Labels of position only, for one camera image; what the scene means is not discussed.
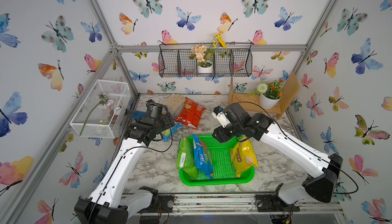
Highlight green chip bag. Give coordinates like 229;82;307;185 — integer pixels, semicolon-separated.
176;135;199;180

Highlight pink artificial flower stem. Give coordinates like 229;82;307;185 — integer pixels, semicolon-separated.
79;92;114;136

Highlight white pot green plant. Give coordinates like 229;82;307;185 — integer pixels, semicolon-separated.
248;80;283;110

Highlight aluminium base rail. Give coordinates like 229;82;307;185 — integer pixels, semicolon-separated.
158;192;344;215

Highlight black wire wall basket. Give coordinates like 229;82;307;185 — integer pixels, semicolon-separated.
158;42;253;78

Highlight wooden corner shelf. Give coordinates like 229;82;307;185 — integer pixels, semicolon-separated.
227;73;300;119

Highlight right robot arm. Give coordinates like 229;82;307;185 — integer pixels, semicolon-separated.
212;102;344;212

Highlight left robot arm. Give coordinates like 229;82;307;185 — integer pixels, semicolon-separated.
74;100;175;224

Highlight yellow chip bag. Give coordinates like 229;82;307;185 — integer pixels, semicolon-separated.
230;139;259;178

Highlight beige work glove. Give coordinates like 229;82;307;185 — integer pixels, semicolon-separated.
163;94;186;115

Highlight white wire mesh box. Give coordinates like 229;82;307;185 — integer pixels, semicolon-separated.
69;80;130;139

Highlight red chip bag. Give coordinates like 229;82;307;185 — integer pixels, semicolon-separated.
175;97;206;130

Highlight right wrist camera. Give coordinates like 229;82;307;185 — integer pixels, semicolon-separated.
212;106;231;128

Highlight green plastic basket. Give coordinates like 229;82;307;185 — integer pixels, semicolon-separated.
179;135;255;187

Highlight white pot beige flowers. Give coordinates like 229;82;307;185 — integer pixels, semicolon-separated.
188;44;213;74

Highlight blue lime chip bag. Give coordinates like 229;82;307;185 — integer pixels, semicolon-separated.
162;123;183;142

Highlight blue tomato chip bag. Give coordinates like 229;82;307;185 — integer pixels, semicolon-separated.
193;134;213;180

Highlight yellow artificial flower sprig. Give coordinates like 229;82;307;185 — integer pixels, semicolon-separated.
205;32;227;60

